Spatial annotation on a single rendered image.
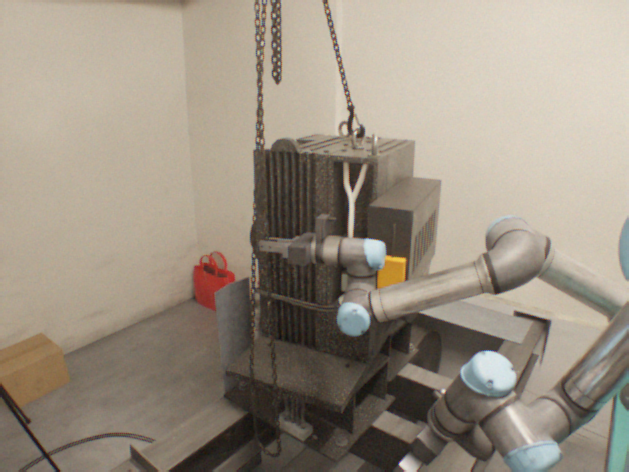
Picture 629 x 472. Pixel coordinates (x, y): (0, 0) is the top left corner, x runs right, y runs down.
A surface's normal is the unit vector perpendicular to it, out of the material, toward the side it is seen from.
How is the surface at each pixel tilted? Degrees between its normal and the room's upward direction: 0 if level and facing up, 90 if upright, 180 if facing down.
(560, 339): 90
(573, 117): 90
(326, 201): 90
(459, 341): 90
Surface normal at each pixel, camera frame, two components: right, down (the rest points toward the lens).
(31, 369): 0.82, 0.19
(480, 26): -0.61, 0.26
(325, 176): -0.43, 0.30
